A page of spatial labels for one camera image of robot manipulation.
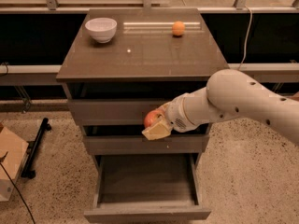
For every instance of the grey drawer cabinet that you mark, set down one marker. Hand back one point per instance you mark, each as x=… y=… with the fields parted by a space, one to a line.
x=143 y=60

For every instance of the grey middle drawer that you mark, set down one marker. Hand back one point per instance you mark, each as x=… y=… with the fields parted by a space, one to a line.
x=138 y=144

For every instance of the black metal stand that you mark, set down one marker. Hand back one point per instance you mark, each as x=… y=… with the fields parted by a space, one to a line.
x=28 y=171

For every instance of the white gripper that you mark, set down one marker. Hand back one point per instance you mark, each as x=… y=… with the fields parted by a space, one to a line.
x=175 y=115

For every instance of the open grey bottom drawer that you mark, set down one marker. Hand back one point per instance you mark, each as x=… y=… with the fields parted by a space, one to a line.
x=141 y=188

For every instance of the grey top drawer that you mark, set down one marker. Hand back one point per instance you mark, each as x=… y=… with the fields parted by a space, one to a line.
x=87 y=112

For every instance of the small orange fruit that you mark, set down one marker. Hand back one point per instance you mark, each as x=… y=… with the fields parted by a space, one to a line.
x=178 y=28

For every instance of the red apple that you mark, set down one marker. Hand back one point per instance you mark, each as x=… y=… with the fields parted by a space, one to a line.
x=152 y=116

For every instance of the cardboard box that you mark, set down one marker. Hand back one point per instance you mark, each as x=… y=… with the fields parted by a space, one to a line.
x=12 y=152

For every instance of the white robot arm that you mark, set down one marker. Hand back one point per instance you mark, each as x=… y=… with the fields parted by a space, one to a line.
x=228 y=94

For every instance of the white ceramic bowl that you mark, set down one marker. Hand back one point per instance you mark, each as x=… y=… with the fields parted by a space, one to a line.
x=101 y=30

